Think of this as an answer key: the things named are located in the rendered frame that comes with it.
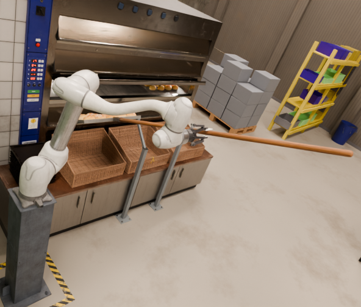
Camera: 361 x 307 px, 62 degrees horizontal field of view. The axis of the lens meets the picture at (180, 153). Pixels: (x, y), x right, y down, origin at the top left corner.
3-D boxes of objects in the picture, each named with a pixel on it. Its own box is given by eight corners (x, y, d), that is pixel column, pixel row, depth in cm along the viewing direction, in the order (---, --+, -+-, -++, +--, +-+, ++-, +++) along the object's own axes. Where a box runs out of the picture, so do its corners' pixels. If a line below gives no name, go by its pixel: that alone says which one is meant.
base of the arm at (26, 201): (25, 213, 178) (25, 206, 175) (11, 189, 189) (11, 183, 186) (55, 204, 191) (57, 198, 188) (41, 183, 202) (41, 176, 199)
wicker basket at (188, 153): (146, 141, 376) (152, 122, 362) (178, 136, 415) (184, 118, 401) (170, 164, 350) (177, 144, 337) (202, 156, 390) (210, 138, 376)
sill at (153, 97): (46, 100, 265) (46, 96, 263) (187, 96, 390) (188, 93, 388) (49, 104, 262) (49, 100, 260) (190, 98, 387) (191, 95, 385)
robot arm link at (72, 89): (84, 91, 149) (95, 83, 161) (50, 74, 148) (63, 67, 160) (78, 112, 156) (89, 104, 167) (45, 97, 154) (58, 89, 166)
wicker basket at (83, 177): (47, 157, 290) (50, 133, 276) (98, 148, 330) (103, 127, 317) (71, 189, 266) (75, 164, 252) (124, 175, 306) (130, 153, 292)
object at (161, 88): (122, 69, 385) (124, 64, 382) (151, 70, 418) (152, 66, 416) (150, 91, 354) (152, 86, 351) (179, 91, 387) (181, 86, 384)
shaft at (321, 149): (353, 156, 130) (354, 150, 129) (351, 158, 128) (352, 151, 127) (122, 121, 247) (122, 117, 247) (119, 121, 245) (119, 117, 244)
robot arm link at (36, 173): (12, 191, 181) (14, 162, 170) (30, 175, 197) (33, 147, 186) (38, 201, 181) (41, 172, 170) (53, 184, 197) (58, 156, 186)
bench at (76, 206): (-8, 211, 289) (-8, 164, 260) (174, 165, 458) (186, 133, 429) (13, 256, 260) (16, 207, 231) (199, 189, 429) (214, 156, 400)
